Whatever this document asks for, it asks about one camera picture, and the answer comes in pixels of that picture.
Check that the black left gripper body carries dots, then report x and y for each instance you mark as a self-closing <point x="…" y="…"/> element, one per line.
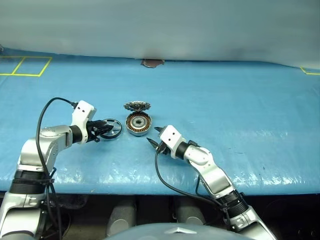
<point x="93" y="127"/>

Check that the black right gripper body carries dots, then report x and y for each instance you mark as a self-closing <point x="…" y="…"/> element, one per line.
<point x="163" y="148"/>

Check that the silver motor housing copper windings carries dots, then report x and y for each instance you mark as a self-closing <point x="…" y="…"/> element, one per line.
<point x="131" y="123"/>

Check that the silver finned motor lid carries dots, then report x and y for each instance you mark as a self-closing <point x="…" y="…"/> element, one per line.
<point x="137" y="106"/>

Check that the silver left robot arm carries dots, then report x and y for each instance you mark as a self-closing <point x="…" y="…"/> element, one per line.
<point x="37" y="150"/>

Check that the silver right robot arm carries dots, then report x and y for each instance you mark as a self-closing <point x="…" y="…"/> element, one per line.
<point x="215" y="175"/>

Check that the brown torn patch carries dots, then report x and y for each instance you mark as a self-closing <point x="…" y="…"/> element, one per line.
<point x="151" y="63"/>

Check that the grey rounded shape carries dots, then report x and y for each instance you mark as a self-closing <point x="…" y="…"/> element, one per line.
<point x="188" y="212"/>
<point x="122" y="215"/>

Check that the grey-blue curved chest panel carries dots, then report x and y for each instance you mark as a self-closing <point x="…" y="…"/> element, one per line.
<point x="150" y="232"/>

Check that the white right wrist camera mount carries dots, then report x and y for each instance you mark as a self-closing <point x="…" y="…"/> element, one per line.
<point x="171" y="136"/>

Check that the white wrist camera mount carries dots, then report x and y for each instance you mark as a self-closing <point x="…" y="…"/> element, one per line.
<point x="83" y="110"/>
<point x="171" y="136"/>

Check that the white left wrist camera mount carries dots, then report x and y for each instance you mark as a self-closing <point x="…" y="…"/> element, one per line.
<point x="83" y="110"/>

